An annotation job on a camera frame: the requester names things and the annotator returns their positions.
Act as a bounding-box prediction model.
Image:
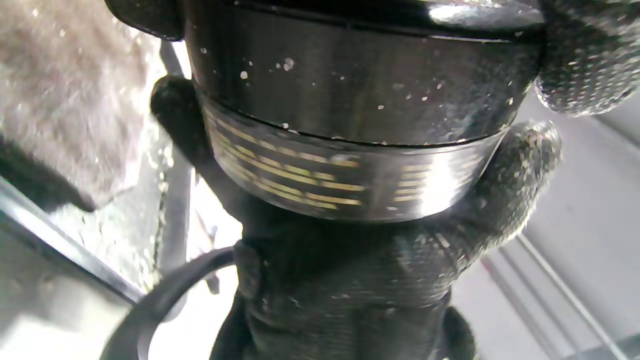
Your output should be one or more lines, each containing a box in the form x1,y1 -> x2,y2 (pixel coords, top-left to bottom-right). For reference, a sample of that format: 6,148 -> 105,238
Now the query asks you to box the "person's left hand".
104,0 -> 640,117

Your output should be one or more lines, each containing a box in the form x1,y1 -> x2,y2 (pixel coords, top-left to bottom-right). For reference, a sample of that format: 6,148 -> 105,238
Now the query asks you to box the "black round jar lid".
182,0 -> 546,147

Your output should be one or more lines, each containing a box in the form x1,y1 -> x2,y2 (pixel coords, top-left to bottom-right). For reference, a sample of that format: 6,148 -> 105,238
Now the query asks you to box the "brown leather bag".
0,0 -> 166,213

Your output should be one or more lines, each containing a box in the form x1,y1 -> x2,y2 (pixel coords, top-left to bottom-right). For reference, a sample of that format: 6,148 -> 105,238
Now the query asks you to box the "black leather care cream jar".
197,90 -> 508,223

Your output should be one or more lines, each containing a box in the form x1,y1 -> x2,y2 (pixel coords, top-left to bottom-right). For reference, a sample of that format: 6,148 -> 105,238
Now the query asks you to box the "person's right hand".
150,75 -> 563,360

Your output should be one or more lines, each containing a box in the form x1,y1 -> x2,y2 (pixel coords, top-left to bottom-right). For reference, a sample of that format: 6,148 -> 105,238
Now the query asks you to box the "black cable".
100,246 -> 236,360

